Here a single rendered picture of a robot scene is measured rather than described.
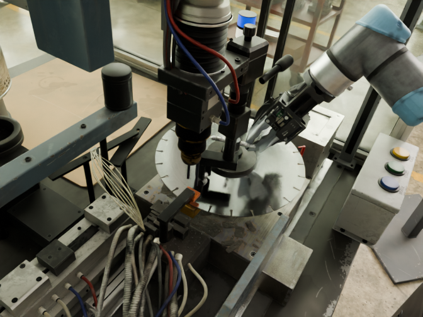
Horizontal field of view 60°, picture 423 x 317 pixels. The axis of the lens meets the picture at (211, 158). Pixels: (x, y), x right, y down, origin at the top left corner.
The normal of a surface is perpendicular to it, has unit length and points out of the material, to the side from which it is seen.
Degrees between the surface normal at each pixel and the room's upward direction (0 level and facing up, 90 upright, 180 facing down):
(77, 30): 90
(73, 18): 90
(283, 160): 0
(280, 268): 0
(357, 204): 90
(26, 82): 0
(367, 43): 68
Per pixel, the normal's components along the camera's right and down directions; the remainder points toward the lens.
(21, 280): 0.10, -0.74
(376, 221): -0.54, 0.52
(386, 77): -0.63, 0.27
